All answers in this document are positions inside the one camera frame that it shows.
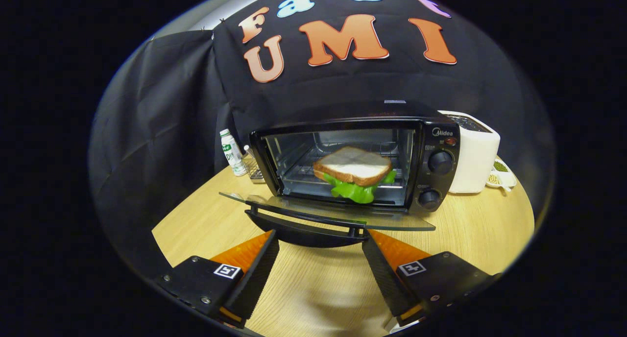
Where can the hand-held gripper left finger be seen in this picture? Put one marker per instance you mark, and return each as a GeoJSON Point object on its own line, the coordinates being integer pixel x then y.
{"type": "Point", "coordinates": [259, 273]}

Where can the white and green bottle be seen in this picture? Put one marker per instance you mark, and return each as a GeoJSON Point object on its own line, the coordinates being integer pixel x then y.
{"type": "Point", "coordinates": [232, 153]}

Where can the white bread toaster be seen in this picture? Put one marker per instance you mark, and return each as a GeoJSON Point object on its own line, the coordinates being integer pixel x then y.
{"type": "Point", "coordinates": [475, 156]}

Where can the bread and lettuce sandwich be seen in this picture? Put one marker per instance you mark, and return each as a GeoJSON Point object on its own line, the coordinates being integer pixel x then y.
{"type": "Point", "coordinates": [352, 165]}

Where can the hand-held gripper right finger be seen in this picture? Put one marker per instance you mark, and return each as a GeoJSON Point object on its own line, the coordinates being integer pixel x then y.
{"type": "Point", "coordinates": [384, 278]}

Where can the black toaster oven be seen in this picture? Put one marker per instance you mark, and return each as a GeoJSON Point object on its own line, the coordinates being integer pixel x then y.
{"type": "Point", "coordinates": [436, 146]}

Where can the white dish with grains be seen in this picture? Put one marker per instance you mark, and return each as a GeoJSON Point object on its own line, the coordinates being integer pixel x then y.
{"type": "Point", "coordinates": [502, 178]}

